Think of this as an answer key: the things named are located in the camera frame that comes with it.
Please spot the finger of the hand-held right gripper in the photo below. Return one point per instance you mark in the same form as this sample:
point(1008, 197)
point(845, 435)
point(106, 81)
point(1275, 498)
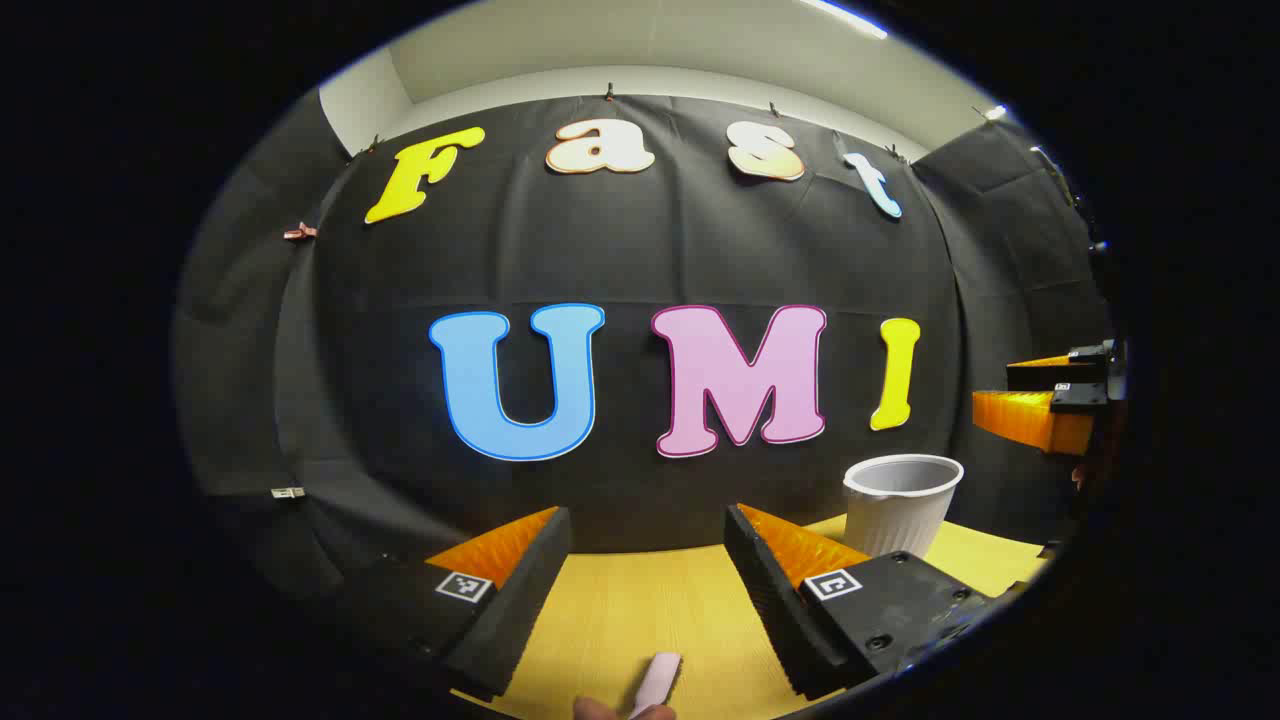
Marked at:
point(1030, 418)
point(1060, 372)

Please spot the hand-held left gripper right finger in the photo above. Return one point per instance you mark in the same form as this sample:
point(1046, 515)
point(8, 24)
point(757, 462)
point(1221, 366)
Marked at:
point(775, 610)

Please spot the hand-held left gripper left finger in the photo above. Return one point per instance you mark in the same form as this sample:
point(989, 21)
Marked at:
point(520, 600)

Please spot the small pale pink broom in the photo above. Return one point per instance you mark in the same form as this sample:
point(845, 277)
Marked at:
point(656, 685)

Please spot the white ribbed garbage bin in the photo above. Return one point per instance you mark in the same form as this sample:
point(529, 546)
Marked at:
point(900, 520)

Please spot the yellow wooden desktop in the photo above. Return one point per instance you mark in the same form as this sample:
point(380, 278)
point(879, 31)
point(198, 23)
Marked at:
point(650, 610)

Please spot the white cloth clip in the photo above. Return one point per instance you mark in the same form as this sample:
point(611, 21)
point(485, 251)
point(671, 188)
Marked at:
point(288, 492)

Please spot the ceiling light strip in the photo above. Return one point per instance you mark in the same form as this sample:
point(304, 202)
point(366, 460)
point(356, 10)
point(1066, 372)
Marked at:
point(996, 112)

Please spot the black backdrop cloth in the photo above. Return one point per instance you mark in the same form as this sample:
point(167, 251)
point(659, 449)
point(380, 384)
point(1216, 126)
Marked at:
point(640, 250)

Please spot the copper cloth clip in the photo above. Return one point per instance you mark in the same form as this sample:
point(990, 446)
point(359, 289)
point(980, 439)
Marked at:
point(300, 232)

